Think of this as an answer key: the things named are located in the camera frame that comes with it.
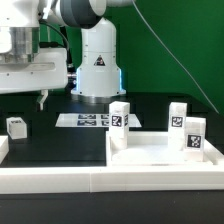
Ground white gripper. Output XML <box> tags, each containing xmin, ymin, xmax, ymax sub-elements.
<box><xmin>0</xmin><ymin>27</ymin><xmax>67</xmax><ymax>111</ymax></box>

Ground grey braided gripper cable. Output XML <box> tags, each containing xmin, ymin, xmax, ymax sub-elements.
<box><xmin>38</xmin><ymin>20</ymin><xmax>74</xmax><ymax>73</ymax></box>

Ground white marker base plate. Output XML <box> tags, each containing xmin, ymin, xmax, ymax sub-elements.
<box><xmin>56</xmin><ymin>113</ymin><xmax>141</xmax><ymax>128</ymax></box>

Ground white square table top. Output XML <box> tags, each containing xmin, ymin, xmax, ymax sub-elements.
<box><xmin>106</xmin><ymin>131</ymin><xmax>212</xmax><ymax>166</ymax></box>

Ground white U-shaped obstacle wall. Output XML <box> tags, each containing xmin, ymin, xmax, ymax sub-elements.
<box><xmin>0</xmin><ymin>142</ymin><xmax>224</xmax><ymax>194</ymax></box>

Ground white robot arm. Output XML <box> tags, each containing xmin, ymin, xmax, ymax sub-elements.
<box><xmin>0</xmin><ymin>0</ymin><xmax>136</xmax><ymax>103</ymax></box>

